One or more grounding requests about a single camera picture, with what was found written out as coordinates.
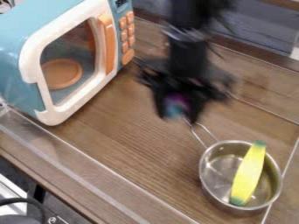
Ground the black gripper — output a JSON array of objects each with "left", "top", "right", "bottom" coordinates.
[{"left": 135, "top": 27, "right": 235, "bottom": 123}]

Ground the purple toy eggplant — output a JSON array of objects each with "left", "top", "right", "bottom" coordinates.
[{"left": 165, "top": 94, "right": 190, "bottom": 119}]

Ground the silver pot with wire handle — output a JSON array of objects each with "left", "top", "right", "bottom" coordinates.
[{"left": 186, "top": 121, "right": 283, "bottom": 216}]

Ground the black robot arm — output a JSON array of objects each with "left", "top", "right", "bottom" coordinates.
[{"left": 135, "top": 0, "right": 235, "bottom": 123}]

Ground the orange microwave turntable plate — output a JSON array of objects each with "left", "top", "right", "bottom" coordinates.
[{"left": 42, "top": 59, "right": 83, "bottom": 90}]

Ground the yellow toy corn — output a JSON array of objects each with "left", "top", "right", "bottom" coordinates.
[{"left": 229, "top": 140, "right": 267, "bottom": 207}]

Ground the blue toy microwave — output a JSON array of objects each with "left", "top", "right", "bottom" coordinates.
[{"left": 0, "top": 0, "right": 137, "bottom": 126}]

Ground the black cable bottom left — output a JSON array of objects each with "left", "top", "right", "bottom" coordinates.
[{"left": 0, "top": 197, "right": 47, "bottom": 224}]

